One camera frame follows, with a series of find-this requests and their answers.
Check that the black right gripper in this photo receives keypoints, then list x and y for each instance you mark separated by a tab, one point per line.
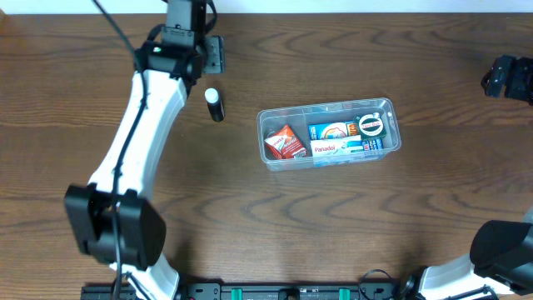
500	76

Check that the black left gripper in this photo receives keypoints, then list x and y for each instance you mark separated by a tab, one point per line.
219	66

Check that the black bottle white cap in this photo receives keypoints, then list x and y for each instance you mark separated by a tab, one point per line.
215	104

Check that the red Panadol box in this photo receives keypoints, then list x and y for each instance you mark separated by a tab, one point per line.
285	144

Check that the clear plastic container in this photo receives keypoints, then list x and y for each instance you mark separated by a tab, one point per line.
300	117

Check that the green round balm box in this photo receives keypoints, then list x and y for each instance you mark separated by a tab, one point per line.
370	125

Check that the blue Cool Fever box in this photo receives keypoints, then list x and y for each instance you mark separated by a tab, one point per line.
373	147

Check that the white Panadol box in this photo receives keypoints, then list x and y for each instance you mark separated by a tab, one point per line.
336	146

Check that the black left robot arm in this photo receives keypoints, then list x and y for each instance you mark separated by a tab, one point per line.
111	217

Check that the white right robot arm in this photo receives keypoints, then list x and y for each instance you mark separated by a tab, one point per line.
500	259

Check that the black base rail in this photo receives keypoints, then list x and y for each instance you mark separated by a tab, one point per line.
216	291

